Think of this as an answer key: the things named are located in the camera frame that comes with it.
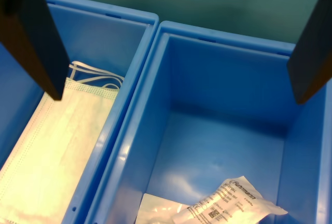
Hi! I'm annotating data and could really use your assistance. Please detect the printed white cotton packet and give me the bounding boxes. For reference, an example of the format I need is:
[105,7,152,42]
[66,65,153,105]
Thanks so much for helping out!
[172,175,289,224]

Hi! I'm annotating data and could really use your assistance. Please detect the blue bin holding cotton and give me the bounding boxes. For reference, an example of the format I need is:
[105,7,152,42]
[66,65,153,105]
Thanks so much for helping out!
[85,20,332,224]

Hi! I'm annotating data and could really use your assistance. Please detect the blue bin holding masks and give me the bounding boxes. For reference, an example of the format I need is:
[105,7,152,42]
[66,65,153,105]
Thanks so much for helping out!
[0,0,159,224]

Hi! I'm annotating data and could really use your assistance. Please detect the white face mask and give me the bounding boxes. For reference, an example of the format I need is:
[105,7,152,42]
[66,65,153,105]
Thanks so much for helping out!
[0,60,125,224]

